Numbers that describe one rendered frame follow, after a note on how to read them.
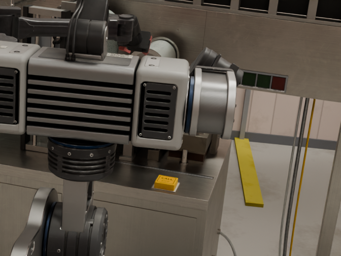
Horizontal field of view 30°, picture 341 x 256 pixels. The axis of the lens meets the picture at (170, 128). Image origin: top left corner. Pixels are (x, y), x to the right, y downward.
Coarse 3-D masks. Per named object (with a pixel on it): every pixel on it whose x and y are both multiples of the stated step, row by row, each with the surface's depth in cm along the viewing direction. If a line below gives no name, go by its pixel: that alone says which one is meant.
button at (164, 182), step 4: (160, 176) 223; (164, 176) 223; (168, 176) 224; (156, 180) 219; (160, 180) 220; (164, 180) 220; (168, 180) 220; (172, 180) 220; (176, 180) 221; (156, 184) 218; (160, 184) 218; (164, 184) 218; (168, 184) 217; (172, 184) 217; (176, 184) 221; (160, 188) 218; (164, 188) 218; (168, 188) 218; (172, 188) 217
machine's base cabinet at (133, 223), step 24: (0, 192) 233; (24, 192) 230; (96, 192) 225; (216, 192) 239; (0, 216) 236; (24, 216) 234; (120, 216) 225; (144, 216) 223; (168, 216) 221; (192, 216) 219; (216, 216) 257; (0, 240) 239; (120, 240) 228; (144, 240) 226; (168, 240) 224; (192, 240) 222; (216, 240) 277
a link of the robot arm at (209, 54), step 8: (208, 48) 141; (200, 56) 141; (208, 56) 139; (216, 56) 140; (192, 64) 146; (200, 64) 138; (208, 64) 138; (192, 72) 139; (240, 72) 141; (240, 80) 140
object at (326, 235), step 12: (336, 144) 282; (336, 156) 280; (336, 168) 281; (336, 180) 283; (336, 192) 284; (336, 204) 286; (324, 216) 289; (336, 216) 288; (324, 228) 291; (324, 240) 292; (324, 252) 294
